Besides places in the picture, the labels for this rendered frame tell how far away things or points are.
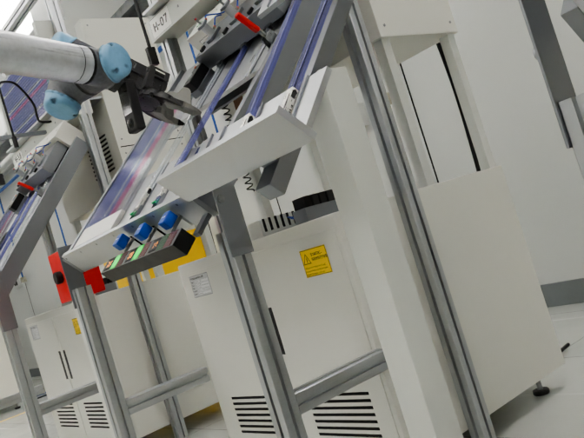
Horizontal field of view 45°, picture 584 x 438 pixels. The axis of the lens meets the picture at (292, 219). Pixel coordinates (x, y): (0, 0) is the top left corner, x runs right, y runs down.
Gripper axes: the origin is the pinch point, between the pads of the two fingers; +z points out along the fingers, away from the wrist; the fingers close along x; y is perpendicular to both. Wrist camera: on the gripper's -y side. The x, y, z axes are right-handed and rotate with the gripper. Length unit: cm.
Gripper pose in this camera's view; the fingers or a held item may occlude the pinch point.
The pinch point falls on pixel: (188, 120)
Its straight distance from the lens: 173.5
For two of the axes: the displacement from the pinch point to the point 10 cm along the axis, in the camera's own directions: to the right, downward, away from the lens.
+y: 1.5, -9.1, 3.8
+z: 7.9, 3.4, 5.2
